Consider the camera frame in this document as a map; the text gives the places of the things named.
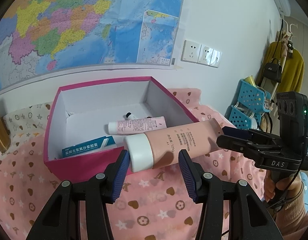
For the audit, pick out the pink printed tablecloth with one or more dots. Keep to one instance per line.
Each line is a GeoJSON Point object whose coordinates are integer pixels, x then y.
{"type": "Point", "coordinates": [156, 205]}

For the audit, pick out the white tube with black cap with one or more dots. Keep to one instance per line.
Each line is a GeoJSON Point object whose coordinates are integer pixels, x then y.
{"type": "Point", "coordinates": [130, 116]}

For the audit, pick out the person's right hand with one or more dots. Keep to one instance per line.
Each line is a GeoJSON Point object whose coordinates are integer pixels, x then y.
{"type": "Point", "coordinates": [270, 190]}

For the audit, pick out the yellow hanging coat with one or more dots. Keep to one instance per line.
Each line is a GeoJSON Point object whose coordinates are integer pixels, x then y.
{"type": "Point", "coordinates": [294, 70]}

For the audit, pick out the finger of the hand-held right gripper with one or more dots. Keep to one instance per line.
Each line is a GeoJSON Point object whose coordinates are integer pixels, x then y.
{"type": "Point", "coordinates": [234, 143]}
{"type": "Point", "coordinates": [234, 131]}

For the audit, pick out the person's right forearm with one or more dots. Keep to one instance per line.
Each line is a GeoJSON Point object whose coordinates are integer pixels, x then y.
{"type": "Point", "coordinates": [296, 217]}

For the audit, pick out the blue medicine box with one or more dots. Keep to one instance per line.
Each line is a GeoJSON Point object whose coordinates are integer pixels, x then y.
{"type": "Point", "coordinates": [86, 148]}

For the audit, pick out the colourful wall map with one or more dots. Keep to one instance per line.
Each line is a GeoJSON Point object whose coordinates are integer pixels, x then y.
{"type": "Point", "coordinates": [69, 30]}

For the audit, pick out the small plush toy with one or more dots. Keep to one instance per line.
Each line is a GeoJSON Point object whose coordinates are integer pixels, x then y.
{"type": "Point", "coordinates": [286, 46]}

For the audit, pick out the pink cardboard box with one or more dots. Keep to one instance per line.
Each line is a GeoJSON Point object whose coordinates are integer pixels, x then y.
{"type": "Point", "coordinates": [69, 171]}

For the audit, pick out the black handbag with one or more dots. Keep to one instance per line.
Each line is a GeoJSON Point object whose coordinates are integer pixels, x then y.
{"type": "Point", "coordinates": [271, 71]}

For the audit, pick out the gold thermos tumbler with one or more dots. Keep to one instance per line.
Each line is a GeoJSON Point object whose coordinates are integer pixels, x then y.
{"type": "Point", "coordinates": [0, 130]}

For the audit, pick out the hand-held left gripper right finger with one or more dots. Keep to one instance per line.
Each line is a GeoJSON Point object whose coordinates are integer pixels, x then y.
{"type": "Point", "coordinates": [187, 175]}

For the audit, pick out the large pink tube white cap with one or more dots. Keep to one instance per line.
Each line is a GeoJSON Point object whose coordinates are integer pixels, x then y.
{"type": "Point", "coordinates": [174, 142]}

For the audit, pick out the white wall socket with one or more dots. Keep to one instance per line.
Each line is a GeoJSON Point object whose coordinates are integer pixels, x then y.
{"type": "Point", "coordinates": [191, 51]}
{"type": "Point", "coordinates": [206, 55]}

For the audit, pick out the blue perforated storage basket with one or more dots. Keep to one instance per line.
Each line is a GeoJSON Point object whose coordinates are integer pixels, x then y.
{"type": "Point", "coordinates": [241, 118]}
{"type": "Point", "coordinates": [254, 97]}

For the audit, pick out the small pale pink tube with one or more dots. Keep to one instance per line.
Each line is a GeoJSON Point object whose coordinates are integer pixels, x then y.
{"type": "Point", "coordinates": [136, 125]}

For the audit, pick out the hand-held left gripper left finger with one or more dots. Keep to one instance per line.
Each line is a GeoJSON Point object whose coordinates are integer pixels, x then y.
{"type": "Point", "coordinates": [120, 175]}

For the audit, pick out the white wall switch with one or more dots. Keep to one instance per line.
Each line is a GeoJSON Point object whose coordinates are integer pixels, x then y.
{"type": "Point", "coordinates": [217, 59]}

